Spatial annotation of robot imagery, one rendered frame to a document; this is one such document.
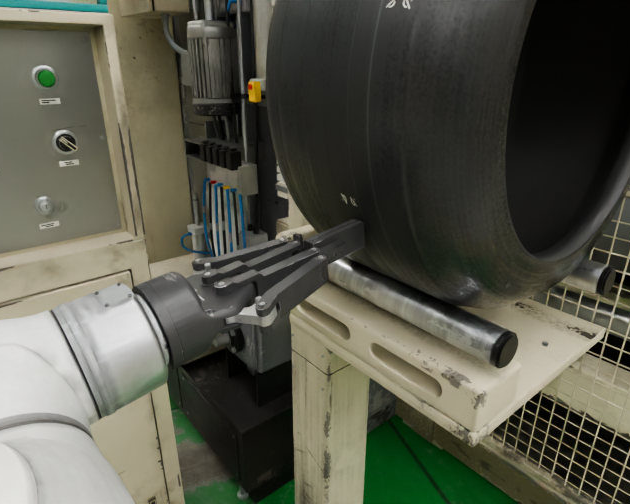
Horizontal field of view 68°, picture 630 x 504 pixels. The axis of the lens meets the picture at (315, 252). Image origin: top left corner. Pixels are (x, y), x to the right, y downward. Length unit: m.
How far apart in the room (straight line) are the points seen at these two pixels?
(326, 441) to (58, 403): 0.81
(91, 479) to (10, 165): 0.68
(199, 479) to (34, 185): 1.06
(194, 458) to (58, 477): 1.46
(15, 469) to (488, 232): 0.40
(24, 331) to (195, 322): 0.11
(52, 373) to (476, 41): 0.38
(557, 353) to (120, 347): 0.61
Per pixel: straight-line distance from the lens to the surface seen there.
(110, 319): 0.36
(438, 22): 0.41
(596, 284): 0.79
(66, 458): 0.27
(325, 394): 0.99
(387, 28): 0.42
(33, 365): 0.34
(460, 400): 0.58
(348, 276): 0.68
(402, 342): 0.62
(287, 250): 0.45
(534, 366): 0.74
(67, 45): 0.89
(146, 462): 1.17
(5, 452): 0.24
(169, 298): 0.37
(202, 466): 1.67
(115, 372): 0.36
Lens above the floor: 1.20
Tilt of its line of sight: 22 degrees down
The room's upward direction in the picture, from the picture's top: straight up
